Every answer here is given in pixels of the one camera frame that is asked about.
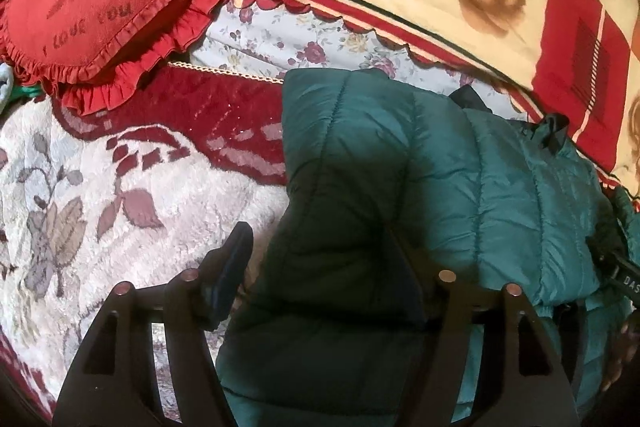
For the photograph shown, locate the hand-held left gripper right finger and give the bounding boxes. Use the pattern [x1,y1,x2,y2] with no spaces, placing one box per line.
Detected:
[390,229,576,427]

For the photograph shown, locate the red and white plush blanket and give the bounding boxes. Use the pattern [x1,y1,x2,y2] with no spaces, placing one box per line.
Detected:
[0,62,291,423]

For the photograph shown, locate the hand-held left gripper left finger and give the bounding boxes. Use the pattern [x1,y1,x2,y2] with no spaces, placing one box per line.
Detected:
[52,222,254,427]

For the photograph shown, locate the person's right hand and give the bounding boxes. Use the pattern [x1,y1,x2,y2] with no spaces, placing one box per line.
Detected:
[601,314,640,394]

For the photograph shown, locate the light green cloth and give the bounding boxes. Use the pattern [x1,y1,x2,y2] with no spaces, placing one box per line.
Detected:
[0,61,43,112]

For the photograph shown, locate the green puffer jacket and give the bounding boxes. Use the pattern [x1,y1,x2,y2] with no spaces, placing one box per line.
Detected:
[215,68,640,427]

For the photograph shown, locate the white floral bed sheet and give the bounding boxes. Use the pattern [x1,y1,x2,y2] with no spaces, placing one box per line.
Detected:
[190,0,531,118]

